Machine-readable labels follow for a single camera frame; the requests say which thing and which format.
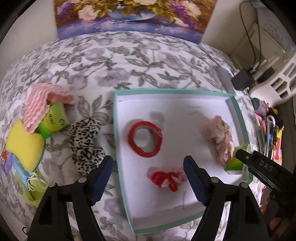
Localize white power strip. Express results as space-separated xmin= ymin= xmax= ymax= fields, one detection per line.
xmin=216 ymin=66 xmax=243 ymax=98

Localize lime green cloth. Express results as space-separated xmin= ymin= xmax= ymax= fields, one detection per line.
xmin=15 ymin=173 xmax=47 ymax=207

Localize blue face mask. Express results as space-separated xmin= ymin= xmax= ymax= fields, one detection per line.
xmin=12 ymin=154 xmax=47 ymax=191

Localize yellow sponge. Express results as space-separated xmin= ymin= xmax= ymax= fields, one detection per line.
xmin=6 ymin=119 xmax=45 ymax=172

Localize red tape roll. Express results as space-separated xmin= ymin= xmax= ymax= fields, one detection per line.
xmin=127 ymin=121 xmax=163 ymax=158

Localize teal white tray box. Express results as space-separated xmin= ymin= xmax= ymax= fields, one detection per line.
xmin=113 ymin=89 xmax=253 ymax=235

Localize grey floral blanket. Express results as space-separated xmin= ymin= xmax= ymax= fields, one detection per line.
xmin=1 ymin=32 xmax=263 ymax=240

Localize green tissue pack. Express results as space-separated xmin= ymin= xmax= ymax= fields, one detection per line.
xmin=225 ymin=144 xmax=250 ymax=175
xmin=38 ymin=102 xmax=70 ymax=139

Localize red pink pipe-cleaner flower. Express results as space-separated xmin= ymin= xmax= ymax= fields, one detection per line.
xmin=150 ymin=168 xmax=187 ymax=192

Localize pink floral scrunchie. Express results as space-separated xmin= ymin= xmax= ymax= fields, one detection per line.
xmin=206 ymin=115 xmax=235 ymax=166

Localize black cables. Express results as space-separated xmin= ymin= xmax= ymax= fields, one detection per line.
xmin=239 ymin=0 xmax=265 ymax=72

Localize colourful cylinder toy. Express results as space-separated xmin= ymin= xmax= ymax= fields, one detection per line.
xmin=251 ymin=98 xmax=269 ymax=117

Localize purple cartoon wipes packet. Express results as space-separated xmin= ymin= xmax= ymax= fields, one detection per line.
xmin=1 ymin=150 xmax=13 ymax=176

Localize flower painting canvas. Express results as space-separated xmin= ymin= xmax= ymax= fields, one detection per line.
xmin=54 ymin=0 xmax=216 ymax=43

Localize black power adapter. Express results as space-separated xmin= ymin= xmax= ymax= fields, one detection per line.
xmin=231 ymin=69 xmax=255 ymax=91

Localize white plastic chair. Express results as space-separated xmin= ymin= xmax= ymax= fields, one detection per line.
xmin=249 ymin=53 xmax=296 ymax=107

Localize leopard print scrunchie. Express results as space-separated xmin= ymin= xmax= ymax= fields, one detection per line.
xmin=69 ymin=118 xmax=105 ymax=176

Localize pink white striped cloth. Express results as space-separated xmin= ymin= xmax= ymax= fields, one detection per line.
xmin=23 ymin=83 xmax=75 ymax=133

